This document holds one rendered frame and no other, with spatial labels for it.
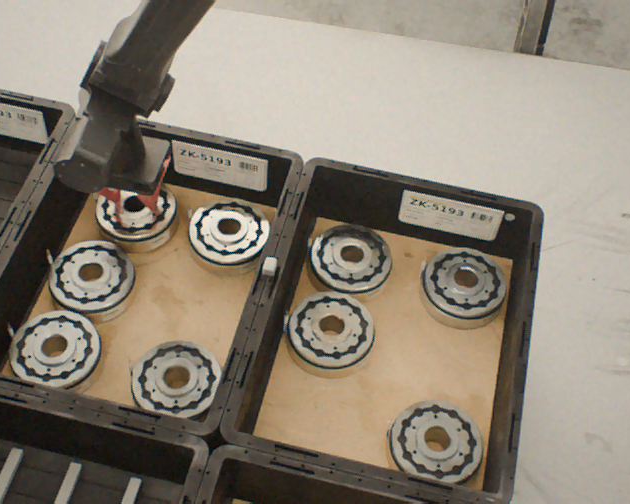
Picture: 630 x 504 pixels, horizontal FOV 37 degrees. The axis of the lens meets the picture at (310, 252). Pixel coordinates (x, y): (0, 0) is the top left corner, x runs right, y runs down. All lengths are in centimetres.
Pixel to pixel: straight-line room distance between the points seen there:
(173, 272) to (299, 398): 23
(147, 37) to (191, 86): 74
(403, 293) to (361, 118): 45
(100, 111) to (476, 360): 52
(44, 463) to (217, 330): 25
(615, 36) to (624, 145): 137
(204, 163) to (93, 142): 25
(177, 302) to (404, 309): 28
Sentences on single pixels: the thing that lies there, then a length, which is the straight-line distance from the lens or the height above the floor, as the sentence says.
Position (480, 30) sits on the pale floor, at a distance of 286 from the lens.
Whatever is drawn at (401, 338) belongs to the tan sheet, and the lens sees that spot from 114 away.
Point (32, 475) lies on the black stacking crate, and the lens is 108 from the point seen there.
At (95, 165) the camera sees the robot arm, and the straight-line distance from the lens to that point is 100.
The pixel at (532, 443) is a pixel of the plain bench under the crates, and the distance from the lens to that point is 126.
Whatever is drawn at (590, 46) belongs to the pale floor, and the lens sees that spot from 290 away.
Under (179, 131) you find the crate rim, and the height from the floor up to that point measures 93.
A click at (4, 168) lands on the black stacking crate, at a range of 133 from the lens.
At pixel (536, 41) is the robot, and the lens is 186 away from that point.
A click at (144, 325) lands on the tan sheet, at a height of 83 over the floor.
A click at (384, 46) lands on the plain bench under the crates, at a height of 70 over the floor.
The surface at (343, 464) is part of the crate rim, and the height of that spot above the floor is 93.
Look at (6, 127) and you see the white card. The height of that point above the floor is 87.
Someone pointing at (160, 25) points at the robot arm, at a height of 127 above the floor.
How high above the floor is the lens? 180
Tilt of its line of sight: 54 degrees down
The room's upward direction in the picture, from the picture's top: 5 degrees clockwise
